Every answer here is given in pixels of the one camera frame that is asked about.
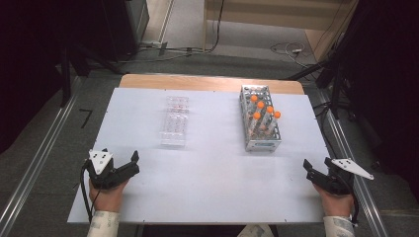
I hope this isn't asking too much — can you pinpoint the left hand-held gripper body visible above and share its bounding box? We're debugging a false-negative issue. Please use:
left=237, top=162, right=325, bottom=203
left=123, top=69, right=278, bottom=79
left=86, top=149, right=141, bottom=191

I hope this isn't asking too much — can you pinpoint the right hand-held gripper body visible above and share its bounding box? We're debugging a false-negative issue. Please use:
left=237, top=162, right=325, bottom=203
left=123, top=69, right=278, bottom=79
left=305, top=158, right=376, bottom=196

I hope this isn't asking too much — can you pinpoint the clear plastic tube rack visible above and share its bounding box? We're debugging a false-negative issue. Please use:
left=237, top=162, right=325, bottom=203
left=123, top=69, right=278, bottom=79
left=159, top=95, right=191, bottom=148

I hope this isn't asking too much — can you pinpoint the metal test tube rack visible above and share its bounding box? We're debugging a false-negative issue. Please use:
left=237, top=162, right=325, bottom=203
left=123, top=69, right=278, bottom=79
left=239, top=84, right=283, bottom=153

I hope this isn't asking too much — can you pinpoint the person's left hand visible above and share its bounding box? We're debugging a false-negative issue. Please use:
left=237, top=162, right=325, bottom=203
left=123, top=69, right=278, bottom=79
left=88, top=179, right=129, bottom=213

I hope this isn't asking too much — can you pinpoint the person's right hand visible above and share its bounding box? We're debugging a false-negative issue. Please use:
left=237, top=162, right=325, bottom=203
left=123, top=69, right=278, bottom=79
left=312, top=182, right=356, bottom=218

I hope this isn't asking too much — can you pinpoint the black metal stand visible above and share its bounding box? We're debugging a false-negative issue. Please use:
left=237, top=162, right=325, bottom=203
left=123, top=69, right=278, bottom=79
left=58, top=40, right=127, bottom=109
left=286, top=48, right=352, bottom=120

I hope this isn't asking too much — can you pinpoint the white table board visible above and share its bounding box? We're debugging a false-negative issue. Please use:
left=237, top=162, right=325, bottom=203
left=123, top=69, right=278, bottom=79
left=67, top=86, right=354, bottom=226

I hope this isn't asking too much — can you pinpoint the person's patterned lap clothing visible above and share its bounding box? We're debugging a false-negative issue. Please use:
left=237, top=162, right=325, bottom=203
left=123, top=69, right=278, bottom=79
left=236, top=224, right=275, bottom=237

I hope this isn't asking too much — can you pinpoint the black curtain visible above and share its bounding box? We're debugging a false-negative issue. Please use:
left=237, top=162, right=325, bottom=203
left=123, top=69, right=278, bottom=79
left=339, top=0, right=419, bottom=201

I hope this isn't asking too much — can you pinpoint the grey power strip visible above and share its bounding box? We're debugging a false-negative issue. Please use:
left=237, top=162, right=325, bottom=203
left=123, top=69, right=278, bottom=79
left=139, top=39, right=170, bottom=57

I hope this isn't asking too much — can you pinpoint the dark grey cabinet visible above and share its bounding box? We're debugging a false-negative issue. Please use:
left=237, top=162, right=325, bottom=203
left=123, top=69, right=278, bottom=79
left=100, top=0, right=150, bottom=63

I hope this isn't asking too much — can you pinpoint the light wooden furniture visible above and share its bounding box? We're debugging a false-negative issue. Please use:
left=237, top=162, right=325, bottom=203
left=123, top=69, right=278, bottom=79
left=202, top=0, right=361, bottom=63

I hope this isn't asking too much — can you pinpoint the left hand-held gripper black cable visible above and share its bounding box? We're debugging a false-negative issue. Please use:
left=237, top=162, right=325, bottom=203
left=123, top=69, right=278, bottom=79
left=80, top=160, right=102, bottom=225

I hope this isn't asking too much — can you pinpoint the hand-held gripper black cable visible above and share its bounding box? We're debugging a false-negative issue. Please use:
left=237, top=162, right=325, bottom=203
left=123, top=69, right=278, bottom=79
left=80, top=160, right=102, bottom=225
left=349, top=192, right=361, bottom=227

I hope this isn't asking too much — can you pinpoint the silver floor rail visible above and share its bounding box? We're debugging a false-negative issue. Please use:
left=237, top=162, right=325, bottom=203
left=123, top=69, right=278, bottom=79
left=314, top=88, right=391, bottom=237
left=0, top=76, right=85, bottom=237

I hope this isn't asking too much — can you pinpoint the right hand-held gripper black cable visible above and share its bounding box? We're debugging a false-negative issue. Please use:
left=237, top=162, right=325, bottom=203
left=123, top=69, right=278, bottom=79
left=349, top=192, right=361, bottom=227

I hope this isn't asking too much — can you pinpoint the white coiled cable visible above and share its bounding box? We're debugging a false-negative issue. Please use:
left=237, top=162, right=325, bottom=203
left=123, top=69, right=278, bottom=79
left=270, top=40, right=318, bottom=68

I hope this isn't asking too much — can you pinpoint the black floor cable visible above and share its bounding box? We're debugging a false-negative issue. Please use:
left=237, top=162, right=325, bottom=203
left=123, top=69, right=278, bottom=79
left=137, top=0, right=226, bottom=63

